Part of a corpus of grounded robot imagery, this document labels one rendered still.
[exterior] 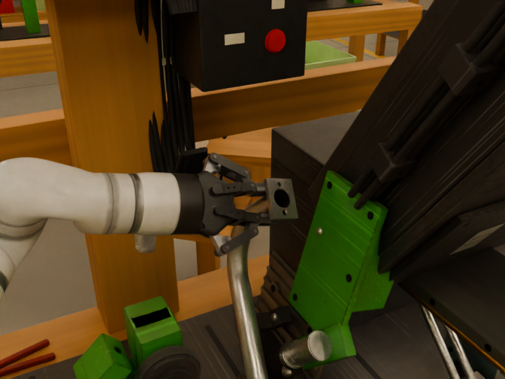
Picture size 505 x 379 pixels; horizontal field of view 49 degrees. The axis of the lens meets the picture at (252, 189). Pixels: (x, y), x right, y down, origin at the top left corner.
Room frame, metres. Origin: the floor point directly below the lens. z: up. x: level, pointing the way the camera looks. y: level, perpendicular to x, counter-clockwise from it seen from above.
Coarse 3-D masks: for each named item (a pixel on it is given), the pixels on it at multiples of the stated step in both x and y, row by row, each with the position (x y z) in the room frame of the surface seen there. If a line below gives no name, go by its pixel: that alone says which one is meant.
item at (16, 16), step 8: (8, 0) 6.84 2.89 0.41; (40, 0) 7.00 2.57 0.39; (0, 8) 6.80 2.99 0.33; (8, 8) 6.83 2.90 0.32; (16, 8) 7.12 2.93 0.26; (40, 8) 6.99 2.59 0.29; (0, 16) 6.75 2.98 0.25; (8, 16) 6.79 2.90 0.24; (16, 16) 6.79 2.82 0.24; (40, 16) 6.89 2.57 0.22
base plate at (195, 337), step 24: (216, 312) 0.81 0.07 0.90; (408, 312) 0.81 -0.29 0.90; (192, 336) 0.74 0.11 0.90; (216, 336) 0.74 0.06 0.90; (360, 336) 0.74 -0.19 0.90; (384, 336) 0.74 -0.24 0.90; (408, 336) 0.74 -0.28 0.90; (72, 360) 0.69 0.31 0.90; (216, 360) 0.69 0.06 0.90; (240, 360) 0.69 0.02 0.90; (360, 360) 0.69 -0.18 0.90; (384, 360) 0.69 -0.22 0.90; (408, 360) 0.69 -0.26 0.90; (432, 360) 0.69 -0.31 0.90
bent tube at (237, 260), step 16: (272, 192) 0.63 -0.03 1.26; (288, 192) 0.64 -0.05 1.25; (256, 208) 0.65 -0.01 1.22; (272, 208) 0.61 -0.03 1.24; (288, 208) 0.62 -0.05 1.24; (240, 256) 0.66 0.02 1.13; (240, 272) 0.65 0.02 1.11; (240, 288) 0.63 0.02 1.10; (240, 304) 0.62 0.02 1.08; (240, 320) 0.60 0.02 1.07; (256, 320) 0.61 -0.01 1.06; (240, 336) 0.59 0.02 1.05; (256, 336) 0.58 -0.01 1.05; (256, 352) 0.57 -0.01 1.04; (256, 368) 0.55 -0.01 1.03
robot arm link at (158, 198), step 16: (144, 176) 0.57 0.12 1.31; (160, 176) 0.57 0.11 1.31; (144, 192) 0.54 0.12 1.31; (160, 192) 0.55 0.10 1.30; (176, 192) 0.56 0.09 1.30; (144, 208) 0.53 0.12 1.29; (160, 208) 0.54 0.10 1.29; (176, 208) 0.55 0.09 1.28; (144, 224) 0.53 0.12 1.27; (160, 224) 0.54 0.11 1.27; (176, 224) 0.55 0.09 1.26; (144, 240) 0.57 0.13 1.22
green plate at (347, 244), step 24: (336, 192) 0.63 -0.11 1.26; (336, 216) 0.62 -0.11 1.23; (360, 216) 0.58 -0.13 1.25; (384, 216) 0.56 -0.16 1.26; (312, 240) 0.64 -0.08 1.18; (336, 240) 0.60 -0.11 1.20; (360, 240) 0.57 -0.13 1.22; (312, 264) 0.62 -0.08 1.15; (336, 264) 0.59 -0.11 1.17; (360, 264) 0.55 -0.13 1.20; (312, 288) 0.61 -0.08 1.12; (336, 288) 0.57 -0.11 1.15; (360, 288) 0.55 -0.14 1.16; (384, 288) 0.59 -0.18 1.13; (312, 312) 0.59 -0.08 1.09; (336, 312) 0.56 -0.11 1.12
